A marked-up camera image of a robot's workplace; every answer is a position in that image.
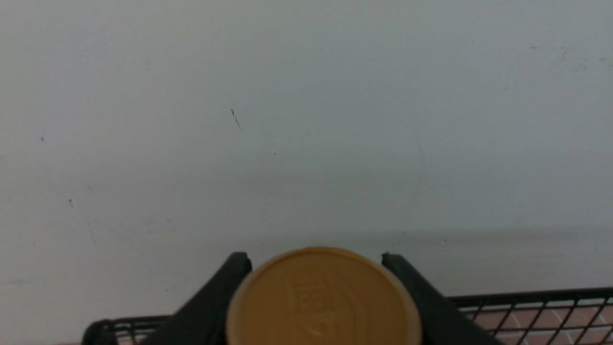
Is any black wire mesh shelf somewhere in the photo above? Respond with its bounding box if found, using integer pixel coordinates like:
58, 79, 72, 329
79, 287, 613, 345

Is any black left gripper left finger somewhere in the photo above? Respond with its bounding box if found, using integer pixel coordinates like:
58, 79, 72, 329
141, 253, 252, 345

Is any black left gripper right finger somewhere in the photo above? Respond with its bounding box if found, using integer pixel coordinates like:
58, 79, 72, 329
382, 253, 500, 345

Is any dark vinegar bottle yellow label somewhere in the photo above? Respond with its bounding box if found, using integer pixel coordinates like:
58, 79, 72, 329
226, 247, 423, 345

